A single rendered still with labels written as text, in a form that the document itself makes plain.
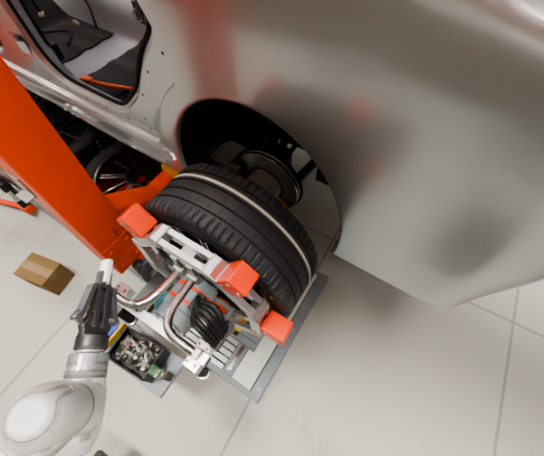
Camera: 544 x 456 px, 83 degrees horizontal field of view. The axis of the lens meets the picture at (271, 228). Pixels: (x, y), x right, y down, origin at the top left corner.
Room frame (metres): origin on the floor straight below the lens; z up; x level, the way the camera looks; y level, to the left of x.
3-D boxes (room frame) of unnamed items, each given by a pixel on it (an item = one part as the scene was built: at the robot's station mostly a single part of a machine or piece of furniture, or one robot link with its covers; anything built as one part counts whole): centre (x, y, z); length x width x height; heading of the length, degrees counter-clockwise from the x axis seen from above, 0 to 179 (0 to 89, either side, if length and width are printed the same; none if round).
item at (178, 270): (0.37, 0.40, 1.03); 0.19 x 0.18 x 0.11; 148
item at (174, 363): (0.25, 0.60, 0.44); 0.43 x 0.17 x 0.03; 58
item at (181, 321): (0.36, 0.29, 0.85); 0.21 x 0.14 x 0.14; 148
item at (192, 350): (0.26, 0.23, 1.03); 0.19 x 0.18 x 0.11; 148
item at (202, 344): (0.16, 0.21, 0.93); 0.09 x 0.05 x 0.05; 148
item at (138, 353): (0.23, 0.56, 0.51); 0.20 x 0.14 x 0.13; 63
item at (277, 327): (0.26, -0.02, 0.85); 0.09 x 0.08 x 0.07; 58
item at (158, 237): (0.42, 0.25, 0.85); 0.54 x 0.07 x 0.54; 58
